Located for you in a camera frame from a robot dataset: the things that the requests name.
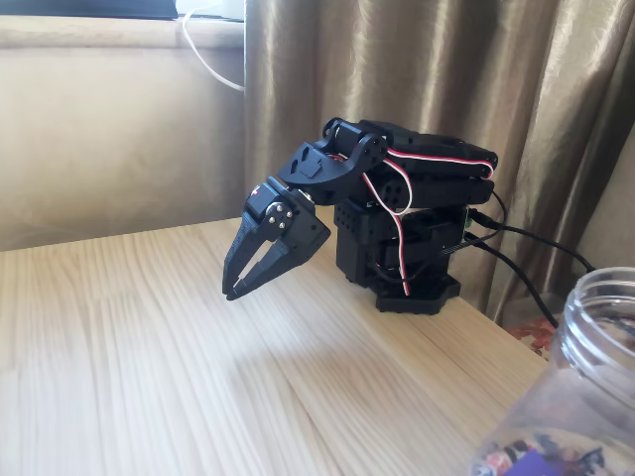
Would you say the black robot arm with base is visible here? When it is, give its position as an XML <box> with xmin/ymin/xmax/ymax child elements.
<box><xmin>277</xmin><ymin>117</ymin><xmax>499</xmax><ymax>314</ymax></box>

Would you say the clear plastic jar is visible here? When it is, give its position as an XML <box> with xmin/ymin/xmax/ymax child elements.
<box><xmin>467</xmin><ymin>267</ymin><xmax>635</xmax><ymax>476</ymax></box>

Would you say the brown satin curtain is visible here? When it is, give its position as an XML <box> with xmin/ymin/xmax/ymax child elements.
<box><xmin>241</xmin><ymin>0</ymin><xmax>635</xmax><ymax>329</ymax></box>

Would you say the red patterned rug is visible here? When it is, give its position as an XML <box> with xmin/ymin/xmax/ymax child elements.
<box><xmin>501</xmin><ymin>316</ymin><xmax>563</xmax><ymax>359</ymax></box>

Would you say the red white servo wire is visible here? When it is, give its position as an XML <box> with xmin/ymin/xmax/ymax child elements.
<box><xmin>317</xmin><ymin>145</ymin><xmax>496</xmax><ymax>299</ymax></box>

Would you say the white cable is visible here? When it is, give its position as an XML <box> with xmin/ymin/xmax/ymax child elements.
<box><xmin>181</xmin><ymin>8</ymin><xmax>246</xmax><ymax>93</ymax></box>

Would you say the black usb cable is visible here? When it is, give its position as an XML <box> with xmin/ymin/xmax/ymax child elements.
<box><xmin>439</xmin><ymin>235</ymin><xmax>561</xmax><ymax>329</ymax></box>

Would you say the black power cable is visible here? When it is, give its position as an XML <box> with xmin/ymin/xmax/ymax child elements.
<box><xmin>468</xmin><ymin>189</ymin><xmax>598</xmax><ymax>274</ymax></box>

